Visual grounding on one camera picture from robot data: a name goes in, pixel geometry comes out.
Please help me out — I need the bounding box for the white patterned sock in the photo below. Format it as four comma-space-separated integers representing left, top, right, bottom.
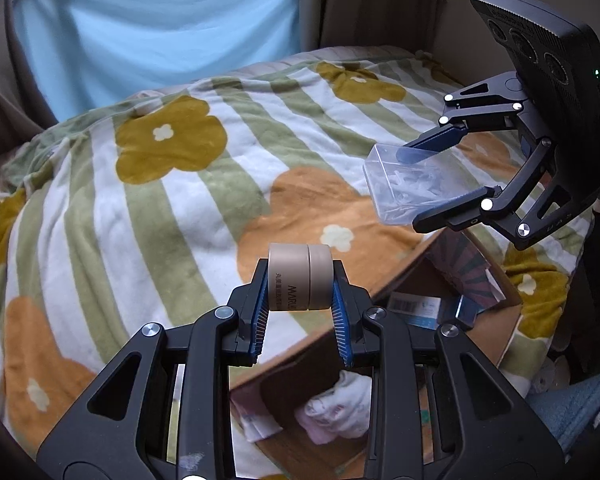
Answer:
294, 372, 373, 446

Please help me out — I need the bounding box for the light blue cloth sheet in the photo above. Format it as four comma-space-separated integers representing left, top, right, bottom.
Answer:
10, 0, 313, 121

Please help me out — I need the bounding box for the small blue box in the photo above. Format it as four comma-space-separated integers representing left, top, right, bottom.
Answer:
427, 232, 503, 331

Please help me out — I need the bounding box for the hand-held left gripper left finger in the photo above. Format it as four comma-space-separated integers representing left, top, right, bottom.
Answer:
36, 265, 272, 480

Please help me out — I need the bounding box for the blue denim fabric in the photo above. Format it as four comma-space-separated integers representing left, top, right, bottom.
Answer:
525, 365, 600, 441

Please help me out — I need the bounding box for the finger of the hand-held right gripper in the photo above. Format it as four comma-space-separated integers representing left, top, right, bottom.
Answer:
397, 72, 536, 163
411, 137, 561, 252

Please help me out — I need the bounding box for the cardboard box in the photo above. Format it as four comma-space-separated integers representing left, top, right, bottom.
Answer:
230, 230, 526, 480

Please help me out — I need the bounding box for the white blue barcode box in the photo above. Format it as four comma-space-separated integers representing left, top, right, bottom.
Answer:
387, 292, 443, 328

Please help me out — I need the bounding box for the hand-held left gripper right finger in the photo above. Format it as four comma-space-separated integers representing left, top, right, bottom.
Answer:
332, 260, 566, 480

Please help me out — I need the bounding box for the striped floral blanket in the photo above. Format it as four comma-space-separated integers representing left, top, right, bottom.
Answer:
0, 57, 596, 456

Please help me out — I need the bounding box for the beige round jar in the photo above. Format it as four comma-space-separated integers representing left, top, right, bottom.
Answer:
267, 242, 337, 311

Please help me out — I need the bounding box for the clear plastic case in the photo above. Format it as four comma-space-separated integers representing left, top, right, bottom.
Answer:
362, 143, 473, 223

